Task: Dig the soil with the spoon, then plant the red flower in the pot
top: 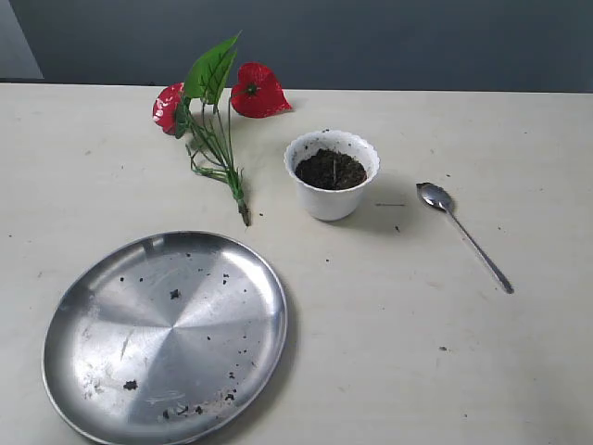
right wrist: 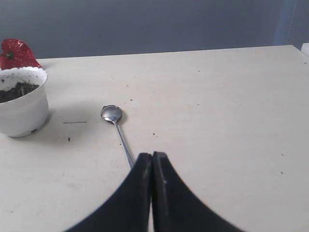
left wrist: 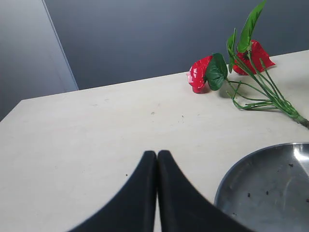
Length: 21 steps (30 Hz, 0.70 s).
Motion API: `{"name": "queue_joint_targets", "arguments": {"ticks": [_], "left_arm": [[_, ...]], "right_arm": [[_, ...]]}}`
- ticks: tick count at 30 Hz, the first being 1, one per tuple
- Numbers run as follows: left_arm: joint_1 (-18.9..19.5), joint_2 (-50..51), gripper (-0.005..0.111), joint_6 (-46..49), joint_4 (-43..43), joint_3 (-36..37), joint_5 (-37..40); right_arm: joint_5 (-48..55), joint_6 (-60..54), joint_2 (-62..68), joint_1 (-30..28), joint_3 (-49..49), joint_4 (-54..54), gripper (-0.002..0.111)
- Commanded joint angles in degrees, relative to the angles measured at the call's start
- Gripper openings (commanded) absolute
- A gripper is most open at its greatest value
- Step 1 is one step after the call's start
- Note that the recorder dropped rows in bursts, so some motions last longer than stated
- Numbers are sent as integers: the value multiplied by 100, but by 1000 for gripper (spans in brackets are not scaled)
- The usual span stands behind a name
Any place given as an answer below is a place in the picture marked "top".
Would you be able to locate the artificial red flower stem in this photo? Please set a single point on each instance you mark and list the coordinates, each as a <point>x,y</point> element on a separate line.
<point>191,110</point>

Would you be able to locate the long-handled metal spoon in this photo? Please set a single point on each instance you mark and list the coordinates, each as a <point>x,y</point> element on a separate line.
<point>438,198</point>

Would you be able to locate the white scalloped plastic pot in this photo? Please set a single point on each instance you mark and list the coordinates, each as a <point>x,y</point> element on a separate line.
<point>331,205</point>

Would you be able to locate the round stainless steel plate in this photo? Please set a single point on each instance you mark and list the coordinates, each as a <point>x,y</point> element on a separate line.
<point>165,340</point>

